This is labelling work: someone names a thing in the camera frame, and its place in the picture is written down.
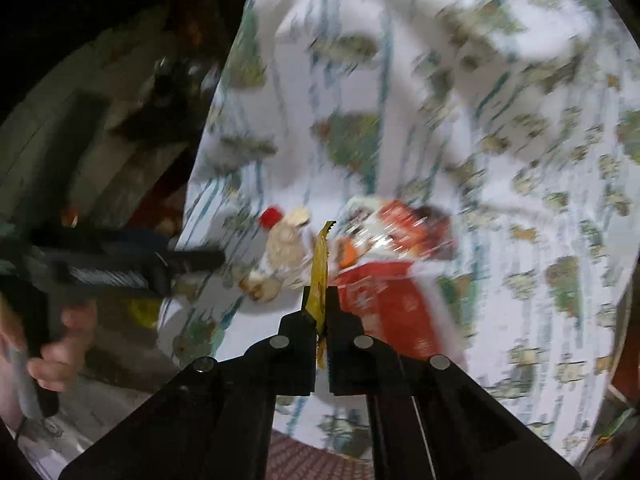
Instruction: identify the yellow plastic object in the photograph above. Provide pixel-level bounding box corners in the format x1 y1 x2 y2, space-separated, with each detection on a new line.
126 299 162 330

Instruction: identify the red patterned mat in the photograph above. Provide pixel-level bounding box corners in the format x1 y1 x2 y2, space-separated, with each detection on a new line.
264 430 375 480

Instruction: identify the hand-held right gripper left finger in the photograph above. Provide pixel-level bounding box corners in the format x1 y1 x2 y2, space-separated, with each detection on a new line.
60 285 317 480

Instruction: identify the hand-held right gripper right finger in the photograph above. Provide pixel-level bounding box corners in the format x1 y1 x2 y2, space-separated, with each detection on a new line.
327 285 581 480

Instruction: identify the person's left hand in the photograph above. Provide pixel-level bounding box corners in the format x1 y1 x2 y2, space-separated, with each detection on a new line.
27 300 98 393

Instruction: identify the red and white wrapper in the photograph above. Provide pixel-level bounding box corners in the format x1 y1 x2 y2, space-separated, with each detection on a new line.
344 197 457 267

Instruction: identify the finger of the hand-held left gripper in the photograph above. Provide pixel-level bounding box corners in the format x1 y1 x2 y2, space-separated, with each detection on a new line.
160 247 226 275

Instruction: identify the red snack packet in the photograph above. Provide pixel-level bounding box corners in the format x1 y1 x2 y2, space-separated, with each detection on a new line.
330 259 453 362

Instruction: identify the yellow foil wrapper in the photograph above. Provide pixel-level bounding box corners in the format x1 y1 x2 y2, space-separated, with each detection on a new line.
309 220 337 368

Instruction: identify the cat print white tablecloth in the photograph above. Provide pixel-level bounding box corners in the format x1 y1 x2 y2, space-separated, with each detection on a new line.
157 0 640 466

